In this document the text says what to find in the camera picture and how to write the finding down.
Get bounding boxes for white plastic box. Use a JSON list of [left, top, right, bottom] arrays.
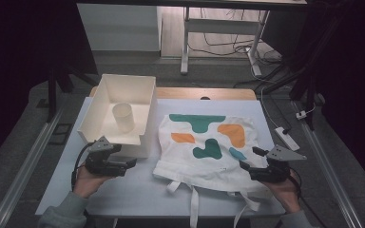
[[77, 73, 158, 160]]

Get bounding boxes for white tote bag coloured patches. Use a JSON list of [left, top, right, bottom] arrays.
[[152, 113, 275, 228]]

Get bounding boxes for white power strip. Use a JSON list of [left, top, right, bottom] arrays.
[[274, 126, 300, 152]]

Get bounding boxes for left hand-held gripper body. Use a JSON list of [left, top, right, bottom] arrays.
[[85, 136, 128, 178]]

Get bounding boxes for white standing desk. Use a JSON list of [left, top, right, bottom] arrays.
[[75, 0, 308, 77]]

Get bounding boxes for white cabinet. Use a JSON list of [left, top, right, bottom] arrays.
[[76, 3, 163, 52]]

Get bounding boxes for white cup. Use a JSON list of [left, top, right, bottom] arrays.
[[112, 103, 136, 133]]

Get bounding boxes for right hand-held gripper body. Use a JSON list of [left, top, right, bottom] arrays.
[[248, 144, 308, 184]]

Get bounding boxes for black floor cable bundle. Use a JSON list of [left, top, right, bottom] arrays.
[[188, 8, 283, 65]]

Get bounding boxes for aluminium floor rail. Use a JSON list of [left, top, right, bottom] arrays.
[[0, 105, 65, 228], [293, 101, 364, 228]]

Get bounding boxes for dark floor plate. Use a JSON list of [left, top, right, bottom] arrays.
[[48, 123, 74, 146]]

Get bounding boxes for person's left hand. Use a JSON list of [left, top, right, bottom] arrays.
[[72, 164, 115, 199]]

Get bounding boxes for person's right hand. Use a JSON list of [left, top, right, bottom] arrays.
[[260, 170, 302, 214]]

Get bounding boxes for white foam board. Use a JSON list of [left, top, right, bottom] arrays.
[[35, 96, 286, 219]]

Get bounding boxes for wooden table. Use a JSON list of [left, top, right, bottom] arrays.
[[89, 85, 258, 102]]

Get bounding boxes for black plug cable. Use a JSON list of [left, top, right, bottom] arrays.
[[262, 94, 293, 134]]

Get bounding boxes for black stand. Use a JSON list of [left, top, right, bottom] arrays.
[[259, 12, 346, 131], [46, 63, 99, 123]]

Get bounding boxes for right hand-held gripper black cable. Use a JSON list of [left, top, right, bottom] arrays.
[[288, 175, 327, 228]]

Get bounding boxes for white power strip cable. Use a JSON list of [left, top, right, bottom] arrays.
[[250, 63, 281, 129]]

